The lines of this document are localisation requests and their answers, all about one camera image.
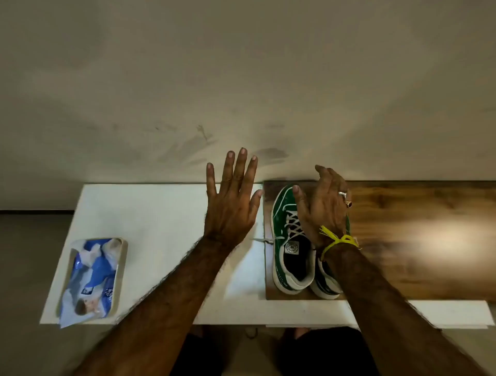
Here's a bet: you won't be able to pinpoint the beige plastic tray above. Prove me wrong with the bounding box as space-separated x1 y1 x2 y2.
58 237 129 320

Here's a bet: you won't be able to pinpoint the person's left hand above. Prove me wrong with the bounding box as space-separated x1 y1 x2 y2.
203 147 264 250

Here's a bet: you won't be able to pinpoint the white shoelace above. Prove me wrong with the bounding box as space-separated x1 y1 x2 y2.
252 201 307 245

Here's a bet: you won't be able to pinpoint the green sneaker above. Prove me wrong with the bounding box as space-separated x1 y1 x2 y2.
309 215 351 301
270 185 317 296

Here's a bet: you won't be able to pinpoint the person's right forearm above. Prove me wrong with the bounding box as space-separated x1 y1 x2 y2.
319 242 489 376

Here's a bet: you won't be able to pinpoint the person's right hand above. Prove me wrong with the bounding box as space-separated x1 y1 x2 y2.
292 164 354 248

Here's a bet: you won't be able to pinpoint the black shorts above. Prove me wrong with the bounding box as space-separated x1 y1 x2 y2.
170 325 380 376

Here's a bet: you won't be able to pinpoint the brown wooden board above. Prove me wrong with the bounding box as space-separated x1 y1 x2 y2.
263 180 496 303

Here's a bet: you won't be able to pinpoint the person's left forearm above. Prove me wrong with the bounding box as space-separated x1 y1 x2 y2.
71 232 237 376

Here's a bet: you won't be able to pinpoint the yellow thread wristband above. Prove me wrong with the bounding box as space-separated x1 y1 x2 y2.
318 225 361 261

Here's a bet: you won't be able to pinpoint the black skirting strip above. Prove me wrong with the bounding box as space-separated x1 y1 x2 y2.
0 210 75 216

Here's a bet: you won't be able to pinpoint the blue wet wipe packet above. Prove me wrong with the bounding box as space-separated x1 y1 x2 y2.
58 238 123 329

